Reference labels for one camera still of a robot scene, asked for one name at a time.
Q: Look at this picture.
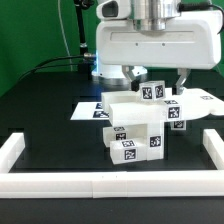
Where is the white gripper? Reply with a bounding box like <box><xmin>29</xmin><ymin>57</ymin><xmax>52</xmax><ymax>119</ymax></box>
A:
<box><xmin>96</xmin><ymin>10</ymin><xmax>222</xmax><ymax>95</ymax></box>

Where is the white tagged cube nut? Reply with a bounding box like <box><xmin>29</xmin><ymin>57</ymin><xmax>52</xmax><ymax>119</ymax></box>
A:
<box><xmin>139</xmin><ymin>80</ymin><xmax>165</xmax><ymax>102</ymax></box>
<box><xmin>171</xmin><ymin>121</ymin><xmax>186</xmax><ymax>131</ymax></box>

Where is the white chair backrest frame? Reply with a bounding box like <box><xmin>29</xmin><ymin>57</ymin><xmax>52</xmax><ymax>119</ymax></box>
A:
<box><xmin>101</xmin><ymin>88</ymin><xmax>224</xmax><ymax>126</ymax></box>

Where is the white chair seat part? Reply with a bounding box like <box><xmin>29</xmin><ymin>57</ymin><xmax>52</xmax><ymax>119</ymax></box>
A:
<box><xmin>134</xmin><ymin>122</ymin><xmax>164</xmax><ymax>161</ymax></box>

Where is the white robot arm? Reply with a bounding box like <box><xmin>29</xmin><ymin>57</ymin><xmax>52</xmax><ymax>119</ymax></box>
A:
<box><xmin>96</xmin><ymin>0</ymin><xmax>224</xmax><ymax>95</ymax></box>

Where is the white marker tag sheet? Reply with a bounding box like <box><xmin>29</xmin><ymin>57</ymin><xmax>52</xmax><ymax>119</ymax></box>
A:
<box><xmin>71</xmin><ymin>102</ymin><xmax>109</xmax><ymax>120</ymax></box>

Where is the white U-shaped obstacle fence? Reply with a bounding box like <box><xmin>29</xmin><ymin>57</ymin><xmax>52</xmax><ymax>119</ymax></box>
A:
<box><xmin>0</xmin><ymin>129</ymin><xmax>224</xmax><ymax>198</ymax></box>

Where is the black camera stand pole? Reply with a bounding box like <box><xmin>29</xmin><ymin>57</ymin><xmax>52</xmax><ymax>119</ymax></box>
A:
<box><xmin>73</xmin><ymin>0</ymin><xmax>94</xmax><ymax>75</ymax></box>

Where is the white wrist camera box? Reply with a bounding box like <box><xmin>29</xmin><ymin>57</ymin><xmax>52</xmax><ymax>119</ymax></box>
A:
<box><xmin>96</xmin><ymin>0</ymin><xmax>131</xmax><ymax>20</ymax></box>

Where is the black cable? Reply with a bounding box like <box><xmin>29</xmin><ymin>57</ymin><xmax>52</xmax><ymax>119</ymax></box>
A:
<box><xmin>16</xmin><ymin>53</ymin><xmax>98</xmax><ymax>83</ymax></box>

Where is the grey hanging cable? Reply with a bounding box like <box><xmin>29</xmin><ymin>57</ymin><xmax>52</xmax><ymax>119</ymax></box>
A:
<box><xmin>57</xmin><ymin>0</ymin><xmax>74</xmax><ymax>72</ymax></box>

